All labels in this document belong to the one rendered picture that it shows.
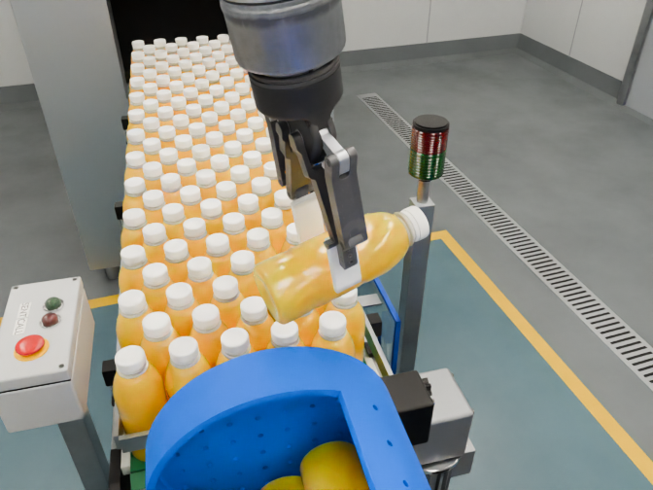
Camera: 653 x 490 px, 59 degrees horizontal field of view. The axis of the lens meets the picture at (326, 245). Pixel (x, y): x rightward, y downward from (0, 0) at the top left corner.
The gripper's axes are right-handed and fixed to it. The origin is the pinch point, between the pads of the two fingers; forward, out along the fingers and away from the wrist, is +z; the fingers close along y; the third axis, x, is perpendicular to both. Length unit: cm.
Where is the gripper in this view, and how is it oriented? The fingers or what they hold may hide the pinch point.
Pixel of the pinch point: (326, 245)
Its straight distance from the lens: 59.9
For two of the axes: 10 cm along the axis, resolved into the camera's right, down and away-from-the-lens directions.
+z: 1.4, 7.4, 6.6
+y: -4.9, -5.3, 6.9
